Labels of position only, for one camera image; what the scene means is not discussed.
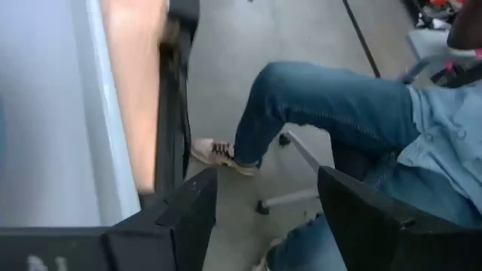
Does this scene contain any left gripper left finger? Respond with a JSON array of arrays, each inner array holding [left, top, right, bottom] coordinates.
[[102, 166, 219, 271]]

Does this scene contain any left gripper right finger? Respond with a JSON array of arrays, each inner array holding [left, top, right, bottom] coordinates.
[[317, 165, 453, 271]]

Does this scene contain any grey plastic tray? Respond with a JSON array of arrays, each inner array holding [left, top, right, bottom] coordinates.
[[0, 0, 142, 228]]

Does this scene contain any person's shoe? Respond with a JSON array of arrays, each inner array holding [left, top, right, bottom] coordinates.
[[251, 236, 287, 271], [189, 137, 261, 178]]

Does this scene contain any person's torso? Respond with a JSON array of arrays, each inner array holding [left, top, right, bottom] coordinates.
[[395, 78, 482, 229]]

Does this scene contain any grey chair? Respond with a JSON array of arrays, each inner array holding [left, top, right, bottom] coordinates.
[[398, 28, 482, 86]]

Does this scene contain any black aluminium table frame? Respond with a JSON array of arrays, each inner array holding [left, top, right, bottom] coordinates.
[[153, 0, 201, 206]]

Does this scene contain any black cable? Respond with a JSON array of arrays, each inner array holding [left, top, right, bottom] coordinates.
[[340, 0, 382, 79]]

